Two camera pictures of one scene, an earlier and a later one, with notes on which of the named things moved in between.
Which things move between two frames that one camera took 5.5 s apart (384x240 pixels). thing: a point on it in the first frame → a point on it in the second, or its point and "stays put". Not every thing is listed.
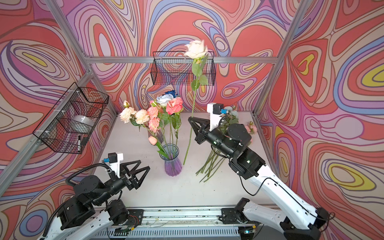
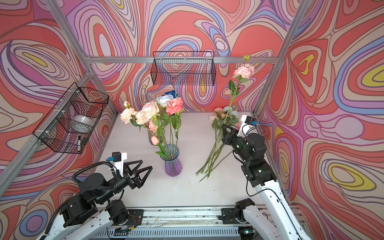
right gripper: [200, 132] → [227, 139]
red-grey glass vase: [158, 134] → [150, 138]
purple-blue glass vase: [173, 164] stays put
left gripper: [130, 183] stays put
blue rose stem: [172, 92] stays put
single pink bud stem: [153, 141] stays put
